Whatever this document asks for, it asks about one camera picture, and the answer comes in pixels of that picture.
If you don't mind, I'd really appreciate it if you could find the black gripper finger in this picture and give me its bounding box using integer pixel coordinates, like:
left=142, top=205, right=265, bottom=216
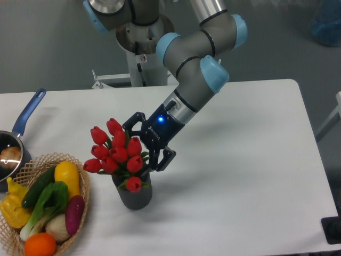
left=142, top=146, right=177, bottom=177
left=122, top=112, right=147, bottom=139

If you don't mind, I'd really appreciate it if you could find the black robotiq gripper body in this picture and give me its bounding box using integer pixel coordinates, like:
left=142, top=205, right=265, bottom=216
left=140, top=103, right=185, bottom=150

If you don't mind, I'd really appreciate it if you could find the red tulip bouquet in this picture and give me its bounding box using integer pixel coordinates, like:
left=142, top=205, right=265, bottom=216
left=83, top=118, right=150, bottom=193

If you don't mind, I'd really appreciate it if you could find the dark grey ribbed vase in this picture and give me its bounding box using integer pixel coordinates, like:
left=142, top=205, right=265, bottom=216
left=112, top=164, right=153, bottom=210

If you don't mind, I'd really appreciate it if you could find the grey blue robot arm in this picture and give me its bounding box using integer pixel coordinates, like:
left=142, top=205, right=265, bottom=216
left=83, top=1, right=248, bottom=174

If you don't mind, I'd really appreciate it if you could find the yellow squash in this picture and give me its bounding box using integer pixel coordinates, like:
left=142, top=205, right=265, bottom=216
left=54, top=161, right=80, bottom=200

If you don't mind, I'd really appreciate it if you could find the purple sweet potato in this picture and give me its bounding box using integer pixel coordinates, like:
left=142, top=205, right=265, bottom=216
left=65, top=195, right=85, bottom=235

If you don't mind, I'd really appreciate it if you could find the green bok choy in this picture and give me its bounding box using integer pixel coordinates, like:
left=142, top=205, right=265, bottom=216
left=20, top=181, right=68, bottom=241

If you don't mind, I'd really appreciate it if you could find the beige garlic bulb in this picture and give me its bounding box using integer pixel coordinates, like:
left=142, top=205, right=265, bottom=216
left=45, top=214, right=71, bottom=242

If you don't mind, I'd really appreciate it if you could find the brown bread roll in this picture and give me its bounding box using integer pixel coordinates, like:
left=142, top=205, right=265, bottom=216
left=1, top=147, right=22, bottom=170

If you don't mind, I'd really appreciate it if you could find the green cucumber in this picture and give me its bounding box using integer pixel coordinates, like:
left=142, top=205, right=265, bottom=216
left=21, top=165, right=56, bottom=209

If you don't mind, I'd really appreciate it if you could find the orange fruit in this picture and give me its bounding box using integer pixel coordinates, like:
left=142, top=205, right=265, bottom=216
left=24, top=233, right=56, bottom=256

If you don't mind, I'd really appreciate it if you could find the yellow bell pepper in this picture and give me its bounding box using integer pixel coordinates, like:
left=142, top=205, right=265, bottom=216
left=1, top=177, right=32, bottom=229

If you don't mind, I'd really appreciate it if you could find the black device at table edge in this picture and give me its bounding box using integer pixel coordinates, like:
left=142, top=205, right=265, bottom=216
left=321, top=217, right=340, bottom=244

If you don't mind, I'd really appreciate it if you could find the woven wicker basket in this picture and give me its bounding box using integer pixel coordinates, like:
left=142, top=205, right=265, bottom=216
left=0, top=152, right=91, bottom=256

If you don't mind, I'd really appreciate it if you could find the blue plastic bag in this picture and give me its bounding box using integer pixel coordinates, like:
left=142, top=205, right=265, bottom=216
left=310, top=0, right=340, bottom=47

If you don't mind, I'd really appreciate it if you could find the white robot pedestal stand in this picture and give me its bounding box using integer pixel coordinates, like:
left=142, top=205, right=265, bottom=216
left=93, top=14, right=174, bottom=89

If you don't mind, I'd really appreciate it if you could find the blue handled saucepan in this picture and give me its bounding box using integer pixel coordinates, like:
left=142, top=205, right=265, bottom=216
left=1, top=89, right=46, bottom=193

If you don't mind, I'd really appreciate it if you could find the white table leg frame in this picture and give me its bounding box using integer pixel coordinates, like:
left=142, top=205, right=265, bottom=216
left=315, top=92, right=340, bottom=143

